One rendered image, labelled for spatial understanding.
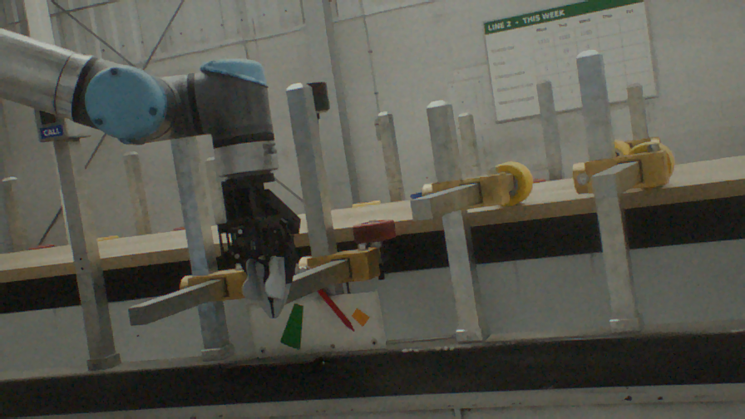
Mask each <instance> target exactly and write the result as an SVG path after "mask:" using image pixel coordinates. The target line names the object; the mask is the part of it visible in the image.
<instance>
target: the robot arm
mask: <svg viewBox="0 0 745 419"><path fill-rule="evenodd" d="M200 71H201V72H197V73H192V74H184V75H178V76H166V77H160V78H158V77H156V76H152V75H151V74H150V73H148V72H147V71H144V70H142V69H140V68H138V67H133V66H127V65H121V64H118V63H115V62H110V61H107V60H105V59H102V58H99V57H94V56H85V55H82V54H80V53H77V52H73V51H70V50H67V49H64V48H61V47H57V46H54V45H52V44H48V43H45V42H41V41H38V40H36V39H33V38H30V37H25V36H23V35H20V34H17V33H15V32H10V31H7V30H4V29H1V28H0V98H2V99H5V100H8V101H13V102H16V103H18V104H22V105H24V106H29V107H32V108H35V109H38V110H40V111H45V112H48V113H51V114H53V115H57V116H61V117H64V118H67V119H70V120H71V121H73V122H75V123H78V124H81V125H84V126H89V127H91V128H94V129H97V130H100V131H102V132H104V133H106V134H107V135H109V136H112V137H115V138H117V139H119V141H120V142H121V143H123V144H125V145H144V144H145V143H151V142H157V141H163V140H174V139H180V138H186V137H191V136H202V135H211V137H212V141H213V147H214V153H215V164H216V169H217V175H218V177H220V178H224V177H227V180H225V181H223V182H221V186H222V192H223V198H224V208H225V214H226V220H227V222H226V223H223V224H217V229H218V234H219V240H220V251H221V256H222V260H223V259H230V258H232V253H231V252H233V253H234V258H235V260H236V259H238V260H239V262H240V265H241V267H242V269H243V270H244V271H245V273H246V274H247V275H248V278H247V279H246V281H245V282H244V284H243V287H242V290H243V295H244V296H245V297H246V298H247V299H253V300H257V301H258V302H259V304H260V306H261V308H262V309H263V310H264V311H265V312H266V313H267V314H268V316H269V317H270V318H277V317H278V316H279V315H280V314H281V312H282V310H283V308H284V305H285V303H286V300H287V297H288V295H289V290H290V286H291V283H292V282H293V278H294V271H295V268H296V263H297V251H296V247H295V244H294V234H299V230H300V223H301V219H300V218H299V217H298V216H297V215H296V214H295V213H294V212H293V211H292V210H291V209H290V208H289V207H288V206H287V205H286V204H285V203H284V202H283V201H282V200H281V199H280V198H279V197H278V196H277V195H275V194H274V193H273V192H272V191H271V190H270V189H264V183H269V182H275V180H274V173H270V171H273V170H277V169H278V168H279V161H278V155H277V151H278V148H277V146H276V143H275V139H274V128H273V122H272V116H271V111H270V105H269V94H268V88H269V86H268V85H267V83H266V79H265V74H264V68H263V67H262V65H261V64H260V63H258V62H256V61H253V60H246V59H221V60H217V61H207V62H203V63H202V64H201V66H200ZM223 233H225V234H226V239H227V245H228V251H224V246H223V240H222V235H221V234H223ZM229 234H230V235H231V241H232V245H230V241H229ZM263 255H264V256H271V255H277V257H276V256H272V257H271V258H270V261H269V264H268V263H266V262H264V261H263V260H262V259H259V257H262V256H263Z"/></svg>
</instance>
